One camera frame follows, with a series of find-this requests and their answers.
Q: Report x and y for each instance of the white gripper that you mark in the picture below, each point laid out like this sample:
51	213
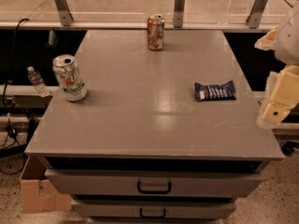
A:
290	42

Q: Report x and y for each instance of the white green 7up can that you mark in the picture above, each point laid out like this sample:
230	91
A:
66	71

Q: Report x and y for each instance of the blue rxbar blueberry wrapper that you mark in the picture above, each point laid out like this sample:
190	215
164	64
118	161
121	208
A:
221	92

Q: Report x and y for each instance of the orange soda can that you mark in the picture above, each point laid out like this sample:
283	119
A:
155	30

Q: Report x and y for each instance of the grey lower drawer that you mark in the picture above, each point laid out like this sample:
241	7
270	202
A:
156	210

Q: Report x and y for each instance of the grey drawer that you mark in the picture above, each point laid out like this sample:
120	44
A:
156	210
137	183

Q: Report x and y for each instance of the grey upper drawer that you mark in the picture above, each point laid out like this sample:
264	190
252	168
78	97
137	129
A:
137	183

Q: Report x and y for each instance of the clear plastic water bottle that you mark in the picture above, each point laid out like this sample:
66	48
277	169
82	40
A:
37	82

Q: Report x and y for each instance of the brown cardboard box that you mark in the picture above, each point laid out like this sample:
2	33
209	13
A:
38	195

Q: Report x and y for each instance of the right metal bracket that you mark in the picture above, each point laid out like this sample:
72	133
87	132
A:
254	19

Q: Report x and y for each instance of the metal bracket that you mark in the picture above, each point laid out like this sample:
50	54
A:
178	13
65	15
254	19

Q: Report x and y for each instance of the middle metal bracket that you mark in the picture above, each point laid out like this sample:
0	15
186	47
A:
178	13

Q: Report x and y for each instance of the left metal bracket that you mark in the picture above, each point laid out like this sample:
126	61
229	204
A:
65	15

